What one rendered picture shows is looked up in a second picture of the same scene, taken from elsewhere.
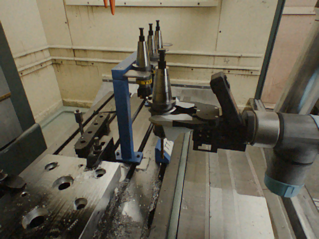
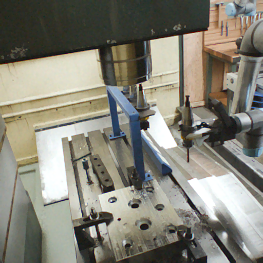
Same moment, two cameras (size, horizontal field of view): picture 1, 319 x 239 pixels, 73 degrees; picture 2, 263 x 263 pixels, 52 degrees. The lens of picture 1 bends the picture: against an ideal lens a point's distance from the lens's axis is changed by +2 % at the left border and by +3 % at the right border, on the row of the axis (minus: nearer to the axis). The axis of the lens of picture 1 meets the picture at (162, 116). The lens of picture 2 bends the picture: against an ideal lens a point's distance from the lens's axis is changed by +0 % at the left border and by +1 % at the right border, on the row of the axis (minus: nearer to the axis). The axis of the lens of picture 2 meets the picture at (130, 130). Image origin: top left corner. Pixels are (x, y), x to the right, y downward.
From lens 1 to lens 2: 0.64 m
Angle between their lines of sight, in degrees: 21
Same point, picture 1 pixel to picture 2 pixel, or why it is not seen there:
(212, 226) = (214, 202)
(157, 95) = (188, 121)
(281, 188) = (255, 152)
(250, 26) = (163, 50)
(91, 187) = (155, 197)
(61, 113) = not seen: outside the picture
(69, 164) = (124, 193)
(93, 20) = (15, 73)
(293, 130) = (256, 118)
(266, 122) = (243, 118)
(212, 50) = not seen: hidden behind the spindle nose
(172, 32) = not seen: hidden behind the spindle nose
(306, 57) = (244, 79)
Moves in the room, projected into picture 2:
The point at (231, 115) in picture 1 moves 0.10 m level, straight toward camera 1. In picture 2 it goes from (227, 120) to (240, 133)
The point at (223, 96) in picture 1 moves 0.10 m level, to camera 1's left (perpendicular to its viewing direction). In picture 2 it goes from (222, 112) to (200, 120)
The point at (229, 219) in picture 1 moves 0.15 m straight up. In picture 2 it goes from (221, 193) to (223, 167)
